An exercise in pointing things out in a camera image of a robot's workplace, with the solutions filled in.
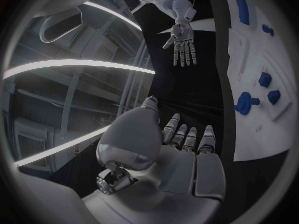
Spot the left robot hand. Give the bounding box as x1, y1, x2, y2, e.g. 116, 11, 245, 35
81, 96, 227, 224

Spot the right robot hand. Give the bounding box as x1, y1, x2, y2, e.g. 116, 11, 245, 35
162, 20, 198, 67

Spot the white task board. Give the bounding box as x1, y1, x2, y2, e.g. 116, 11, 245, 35
221, 0, 296, 162

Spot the blue long block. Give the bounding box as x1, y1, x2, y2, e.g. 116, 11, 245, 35
235, 0, 250, 26

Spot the blue peg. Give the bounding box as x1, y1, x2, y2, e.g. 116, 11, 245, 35
261, 23, 275, 37

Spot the blue gear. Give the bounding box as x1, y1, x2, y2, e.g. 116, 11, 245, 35
233, 92, 261, 115

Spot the blue square block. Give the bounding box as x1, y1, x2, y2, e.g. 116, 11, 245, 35
258, 72, 273, 88

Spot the blue hexagonal block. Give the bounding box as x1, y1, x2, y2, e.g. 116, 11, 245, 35
267, 90, 282, 106

